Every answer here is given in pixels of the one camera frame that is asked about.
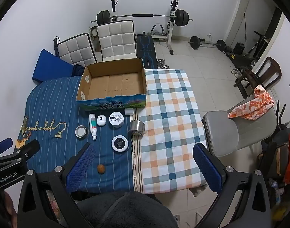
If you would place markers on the left hand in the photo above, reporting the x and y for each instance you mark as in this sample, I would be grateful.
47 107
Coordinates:
8 215

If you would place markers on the white cream jar green print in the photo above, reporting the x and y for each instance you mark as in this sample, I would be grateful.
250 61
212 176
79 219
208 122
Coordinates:
116 119

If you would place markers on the dark blue crumpled cloth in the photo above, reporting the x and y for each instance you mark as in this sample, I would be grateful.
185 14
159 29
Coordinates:
78 70

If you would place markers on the blue striped cloth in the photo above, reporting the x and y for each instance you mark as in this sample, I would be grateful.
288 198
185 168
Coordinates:
52 117

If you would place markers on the barbell on floor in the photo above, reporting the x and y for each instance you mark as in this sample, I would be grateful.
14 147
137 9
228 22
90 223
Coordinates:
195 42

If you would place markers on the chrome dumbbell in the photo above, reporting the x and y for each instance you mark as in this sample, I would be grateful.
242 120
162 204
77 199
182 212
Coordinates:
161 64

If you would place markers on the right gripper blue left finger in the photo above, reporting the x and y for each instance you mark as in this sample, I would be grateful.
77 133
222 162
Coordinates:
77 166

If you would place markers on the small white rounded device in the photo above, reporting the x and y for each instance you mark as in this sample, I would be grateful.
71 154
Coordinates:
101 120

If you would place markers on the gold jar lid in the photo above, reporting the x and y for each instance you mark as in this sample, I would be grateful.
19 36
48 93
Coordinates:
80 131

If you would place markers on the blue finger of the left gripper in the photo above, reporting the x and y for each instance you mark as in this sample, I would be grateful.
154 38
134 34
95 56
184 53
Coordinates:
28 150
5 144

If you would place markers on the barbell on rack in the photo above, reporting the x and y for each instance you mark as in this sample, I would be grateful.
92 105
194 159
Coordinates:
180 18

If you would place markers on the white quilted chair left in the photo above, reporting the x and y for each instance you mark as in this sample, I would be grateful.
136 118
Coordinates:
77 50

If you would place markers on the white quilted chair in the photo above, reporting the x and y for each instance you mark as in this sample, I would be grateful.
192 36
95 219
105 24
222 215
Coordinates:
77 50
117 40

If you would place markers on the plaid checkered cloth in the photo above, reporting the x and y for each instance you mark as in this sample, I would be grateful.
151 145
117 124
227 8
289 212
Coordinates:
162 157

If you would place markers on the white quilted chair right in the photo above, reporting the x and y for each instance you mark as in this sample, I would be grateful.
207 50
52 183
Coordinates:
117 40

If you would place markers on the white bench press rack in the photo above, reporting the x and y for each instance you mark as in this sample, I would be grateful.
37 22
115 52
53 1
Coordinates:
164 36

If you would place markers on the orange white patterned cloth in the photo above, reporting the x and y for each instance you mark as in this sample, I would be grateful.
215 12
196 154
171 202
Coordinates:
255 108

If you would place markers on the blue foam mat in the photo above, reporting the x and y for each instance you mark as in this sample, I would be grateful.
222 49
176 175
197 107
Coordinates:
50 67

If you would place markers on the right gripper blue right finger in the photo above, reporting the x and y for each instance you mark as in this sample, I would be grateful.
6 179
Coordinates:
210 166

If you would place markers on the silver metal tin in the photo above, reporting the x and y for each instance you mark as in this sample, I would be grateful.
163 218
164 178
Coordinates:
137 127

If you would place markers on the brown walnut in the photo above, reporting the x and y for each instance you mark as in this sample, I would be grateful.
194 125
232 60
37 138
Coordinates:
101 169

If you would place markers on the dark wooden chair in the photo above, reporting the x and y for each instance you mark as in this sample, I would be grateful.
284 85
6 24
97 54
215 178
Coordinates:
268 74

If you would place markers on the weight bench blue black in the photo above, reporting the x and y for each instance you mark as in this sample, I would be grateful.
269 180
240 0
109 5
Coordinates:
146 51

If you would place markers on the grey padded chair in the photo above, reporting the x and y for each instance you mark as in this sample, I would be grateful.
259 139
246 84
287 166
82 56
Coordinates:
224 136

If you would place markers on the white green spray bottle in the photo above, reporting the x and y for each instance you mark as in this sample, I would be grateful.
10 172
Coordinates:
92 126

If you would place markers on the open cardboard box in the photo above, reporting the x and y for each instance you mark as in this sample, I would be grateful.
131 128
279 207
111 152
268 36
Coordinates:
116 84

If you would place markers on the white jar black label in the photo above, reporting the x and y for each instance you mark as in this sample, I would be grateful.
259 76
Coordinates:
119 143

